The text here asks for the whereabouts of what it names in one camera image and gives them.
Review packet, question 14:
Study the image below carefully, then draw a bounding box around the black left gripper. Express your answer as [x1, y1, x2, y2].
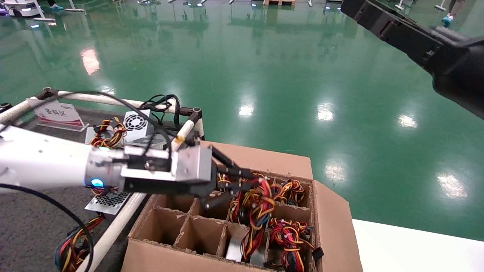
[124, 145, 262, 211]

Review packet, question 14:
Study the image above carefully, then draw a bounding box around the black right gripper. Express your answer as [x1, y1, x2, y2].
[340, 0, 484, 120]

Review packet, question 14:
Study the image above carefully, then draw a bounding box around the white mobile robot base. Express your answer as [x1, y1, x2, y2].
[0, 0, 40, 17]

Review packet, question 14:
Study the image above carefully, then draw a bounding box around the brown cardboard box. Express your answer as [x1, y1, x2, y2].
[121, 140, 363, 272]

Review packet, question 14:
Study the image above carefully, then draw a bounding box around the silver power supply with fan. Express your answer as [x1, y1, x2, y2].
[123, 110, 155, 143]

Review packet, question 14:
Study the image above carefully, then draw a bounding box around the perforated silver power supply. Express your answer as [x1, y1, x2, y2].
[84, 191, 131, 216]

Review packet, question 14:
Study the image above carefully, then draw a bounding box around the white red sign stand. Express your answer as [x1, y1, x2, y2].
[26, 97, 89, 132]

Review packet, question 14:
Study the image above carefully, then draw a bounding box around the grey felt cart mat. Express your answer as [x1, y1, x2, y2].
[0, 108, 189, 272]

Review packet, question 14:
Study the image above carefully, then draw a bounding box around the person with blue shoes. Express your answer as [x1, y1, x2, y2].
[38, 0, 65, 11]

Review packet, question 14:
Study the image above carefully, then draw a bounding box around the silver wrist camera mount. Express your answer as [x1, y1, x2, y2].
[121, 145, 213, 182]

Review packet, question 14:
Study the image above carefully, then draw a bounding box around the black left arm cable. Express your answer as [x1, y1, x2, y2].
[0, 91, 174, 153]

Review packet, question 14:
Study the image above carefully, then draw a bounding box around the black cable bundle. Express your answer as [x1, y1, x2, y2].
[138, 94, 181, 131]

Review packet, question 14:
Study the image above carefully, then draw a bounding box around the white pipe cart frame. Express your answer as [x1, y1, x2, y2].
[0, 88, 205, 272]

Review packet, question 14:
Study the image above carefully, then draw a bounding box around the coloured wire bundle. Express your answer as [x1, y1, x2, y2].
[91, 186, 118, 196]
[89, 118, 127, 148]
[55, 213, 106, 272]

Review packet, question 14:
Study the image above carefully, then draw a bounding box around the black loose cable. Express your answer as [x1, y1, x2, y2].
[0, 184, 94, 272]

